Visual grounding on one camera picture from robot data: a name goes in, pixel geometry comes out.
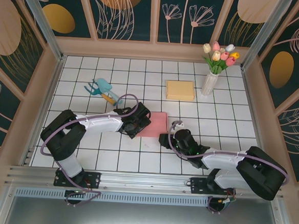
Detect pink paper box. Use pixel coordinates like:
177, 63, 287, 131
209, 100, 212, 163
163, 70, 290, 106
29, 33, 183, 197
135, 110, 169, 140

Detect yellow paper box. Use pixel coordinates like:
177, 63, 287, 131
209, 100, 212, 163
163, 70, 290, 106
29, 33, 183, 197
165, 79, 196, 102

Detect light blue toy trowel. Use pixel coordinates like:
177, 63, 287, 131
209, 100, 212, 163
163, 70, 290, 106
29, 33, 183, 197
93, 77, 125, 105

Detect white ribbed vase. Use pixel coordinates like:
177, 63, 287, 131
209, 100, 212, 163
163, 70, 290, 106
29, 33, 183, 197
201, 71, 220, 97

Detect grey metal sheet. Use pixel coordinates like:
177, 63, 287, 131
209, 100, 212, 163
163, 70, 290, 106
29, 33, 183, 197
3, 194, 287, 224

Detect artificial tulip bouquet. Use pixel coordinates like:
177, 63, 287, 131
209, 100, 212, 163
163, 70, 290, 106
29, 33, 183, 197
200, 40, 241, 77

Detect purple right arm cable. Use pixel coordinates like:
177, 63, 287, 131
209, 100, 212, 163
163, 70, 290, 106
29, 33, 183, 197
162, 121, 292, 219

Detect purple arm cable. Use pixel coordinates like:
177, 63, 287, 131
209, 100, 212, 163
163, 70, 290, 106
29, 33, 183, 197
162, 121, 292, 219
37, 87, 141, 211

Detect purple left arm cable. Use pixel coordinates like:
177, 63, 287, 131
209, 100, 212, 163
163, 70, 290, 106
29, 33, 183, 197
37, 87, 141, 211

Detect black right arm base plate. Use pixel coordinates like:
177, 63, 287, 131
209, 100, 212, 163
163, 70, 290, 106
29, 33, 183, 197
189, 176, 238, 198

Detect teal toy rake orange handle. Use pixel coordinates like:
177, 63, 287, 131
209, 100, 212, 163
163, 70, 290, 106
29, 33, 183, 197
82, 78, 118, 107

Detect aluminium mounting rail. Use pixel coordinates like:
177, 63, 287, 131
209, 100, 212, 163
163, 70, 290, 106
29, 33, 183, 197
4, 160, 286, 206

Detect slotted grey cable tray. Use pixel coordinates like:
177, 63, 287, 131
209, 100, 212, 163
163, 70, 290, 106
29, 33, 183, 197
13, 184, 210, 211

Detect coloured connector wires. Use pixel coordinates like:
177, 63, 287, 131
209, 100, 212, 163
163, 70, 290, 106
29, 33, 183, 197
216, 190, 238, 208

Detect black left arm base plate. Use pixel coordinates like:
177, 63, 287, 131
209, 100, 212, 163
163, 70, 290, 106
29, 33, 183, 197
53, 168, 102, 191

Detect aluminium frame post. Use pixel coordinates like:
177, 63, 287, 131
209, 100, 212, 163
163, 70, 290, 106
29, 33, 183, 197
9, 0, 71, 62
240, 0, 294, 74

